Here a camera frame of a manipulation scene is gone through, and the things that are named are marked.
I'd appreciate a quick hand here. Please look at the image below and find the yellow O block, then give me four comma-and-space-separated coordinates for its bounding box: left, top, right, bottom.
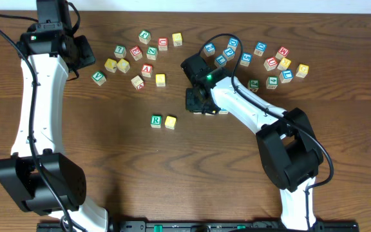
204, 111, 216, 116
164, 115, 176, 130

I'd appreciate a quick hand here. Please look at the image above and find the green R block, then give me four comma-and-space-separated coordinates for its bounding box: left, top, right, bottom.
150, 115, 162, 128

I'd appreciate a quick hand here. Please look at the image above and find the blue T block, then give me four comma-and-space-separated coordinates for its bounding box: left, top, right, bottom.
218, 109, 229, 115

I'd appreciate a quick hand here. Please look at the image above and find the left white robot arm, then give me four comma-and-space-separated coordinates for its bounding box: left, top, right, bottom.
0, 1, 110, 231

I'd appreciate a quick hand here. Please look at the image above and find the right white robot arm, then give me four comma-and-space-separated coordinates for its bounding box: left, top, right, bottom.
180, 54, 323, 231

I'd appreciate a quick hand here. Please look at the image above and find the green V block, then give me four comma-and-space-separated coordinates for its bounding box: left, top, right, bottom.
91, 71, 106, 86

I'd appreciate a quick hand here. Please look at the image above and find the green 7 block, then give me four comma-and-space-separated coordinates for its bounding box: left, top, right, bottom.
114, 45, 127, 59

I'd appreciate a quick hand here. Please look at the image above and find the yellow block beside left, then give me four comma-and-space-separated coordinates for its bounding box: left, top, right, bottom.
117, 59, 131, 73

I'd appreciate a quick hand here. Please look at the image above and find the yellow S block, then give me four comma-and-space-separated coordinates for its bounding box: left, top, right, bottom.
155, 73, 166, 87

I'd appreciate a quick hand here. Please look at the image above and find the blue l block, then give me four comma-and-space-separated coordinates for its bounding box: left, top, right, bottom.
214, 55, 227, 68
279, 70, 294, 83

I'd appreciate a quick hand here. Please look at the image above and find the blue 2 block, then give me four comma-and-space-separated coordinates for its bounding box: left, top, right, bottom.
203, 43, 216, 57

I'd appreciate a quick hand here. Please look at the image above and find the red E block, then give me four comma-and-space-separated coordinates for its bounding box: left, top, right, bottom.
129, 46, 143, 61

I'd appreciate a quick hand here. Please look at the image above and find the blue P block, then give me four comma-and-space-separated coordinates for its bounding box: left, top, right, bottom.
222, 48, 235, 61

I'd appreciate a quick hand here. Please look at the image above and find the green J block right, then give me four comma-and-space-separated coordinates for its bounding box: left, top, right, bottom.
247, 79, 260, 92

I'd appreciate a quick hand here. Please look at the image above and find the green j block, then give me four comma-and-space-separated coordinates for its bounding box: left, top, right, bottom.
247, 79, 260, 92
138, 30, 151, 44

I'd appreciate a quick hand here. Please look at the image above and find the red A block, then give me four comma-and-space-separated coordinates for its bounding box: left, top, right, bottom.
141, 64, 153, 77

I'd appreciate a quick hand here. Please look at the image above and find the red-sided wooden block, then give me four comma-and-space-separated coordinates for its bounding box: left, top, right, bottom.
131, 75, 144, 90

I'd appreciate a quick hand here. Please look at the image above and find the green J block top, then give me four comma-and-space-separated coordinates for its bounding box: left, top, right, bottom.
138, 30, 151, 44

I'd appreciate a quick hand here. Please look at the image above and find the yellow block top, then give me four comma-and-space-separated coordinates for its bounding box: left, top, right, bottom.
172, 33, 183, 46

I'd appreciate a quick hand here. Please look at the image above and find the green Z block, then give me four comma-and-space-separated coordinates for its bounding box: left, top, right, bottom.
146, 46, 158, 60

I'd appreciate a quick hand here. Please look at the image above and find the blue D block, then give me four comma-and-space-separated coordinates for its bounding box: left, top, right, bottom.
227, 37, 239, 51

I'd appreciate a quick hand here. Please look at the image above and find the red U block top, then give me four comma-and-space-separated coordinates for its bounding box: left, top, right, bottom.
158, 37, 168, 51

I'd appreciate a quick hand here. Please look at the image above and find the red u block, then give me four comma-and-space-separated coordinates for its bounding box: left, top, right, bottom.
263, 57, 278, 71
158, 37, 168, 51

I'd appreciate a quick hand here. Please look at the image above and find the green 4 block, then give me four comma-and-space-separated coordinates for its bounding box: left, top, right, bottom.
266, 76, 279, 90

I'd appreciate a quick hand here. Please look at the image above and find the red U block right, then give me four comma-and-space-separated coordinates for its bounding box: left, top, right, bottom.
263, 57, 278, 71

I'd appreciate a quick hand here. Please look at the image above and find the blue L block right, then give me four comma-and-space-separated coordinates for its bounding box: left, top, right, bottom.
279, 70, 294, 83

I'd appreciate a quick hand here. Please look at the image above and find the yellow K block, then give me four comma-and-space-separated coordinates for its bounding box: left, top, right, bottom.
277, 57, 291, 71

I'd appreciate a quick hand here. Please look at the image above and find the red M block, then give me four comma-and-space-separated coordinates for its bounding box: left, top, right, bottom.
275, 46, 289, 60

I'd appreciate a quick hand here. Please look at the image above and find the yellow G block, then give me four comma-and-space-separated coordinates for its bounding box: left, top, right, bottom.
296, 64, 309, 78

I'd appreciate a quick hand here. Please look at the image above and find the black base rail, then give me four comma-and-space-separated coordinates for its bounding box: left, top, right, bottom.
36, 220, 360, 232

